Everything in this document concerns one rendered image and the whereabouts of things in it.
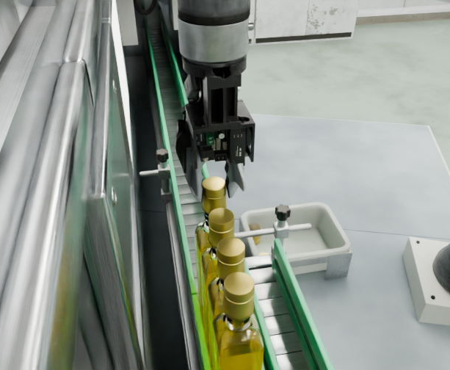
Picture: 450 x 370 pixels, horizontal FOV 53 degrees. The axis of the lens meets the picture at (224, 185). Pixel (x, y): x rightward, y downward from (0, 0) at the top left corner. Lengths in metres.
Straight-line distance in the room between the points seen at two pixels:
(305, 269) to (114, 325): 0.61
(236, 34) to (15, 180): 0.29
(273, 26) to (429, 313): 3.84
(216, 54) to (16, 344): 0.35
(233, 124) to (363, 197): 0.89
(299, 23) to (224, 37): 4.22
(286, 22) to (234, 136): 4.14
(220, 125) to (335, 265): 0.63
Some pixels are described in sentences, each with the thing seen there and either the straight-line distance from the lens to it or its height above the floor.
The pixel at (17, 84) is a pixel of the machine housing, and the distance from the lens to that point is 0.31.
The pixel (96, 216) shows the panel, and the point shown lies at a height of 1.30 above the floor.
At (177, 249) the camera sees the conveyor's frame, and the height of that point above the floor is 0.88.
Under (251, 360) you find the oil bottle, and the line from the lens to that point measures 0.58.
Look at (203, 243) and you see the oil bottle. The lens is 0.67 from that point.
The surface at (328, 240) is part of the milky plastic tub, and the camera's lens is 1.13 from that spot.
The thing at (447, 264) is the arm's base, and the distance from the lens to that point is 1.06.
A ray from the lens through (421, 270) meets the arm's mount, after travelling 1.08.
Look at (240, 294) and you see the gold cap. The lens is 0.50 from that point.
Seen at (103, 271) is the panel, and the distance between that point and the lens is 0.44.
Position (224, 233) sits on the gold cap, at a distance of 0.59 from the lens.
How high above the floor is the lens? 1.55
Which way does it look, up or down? 37 degrees down
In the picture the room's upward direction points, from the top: straight up
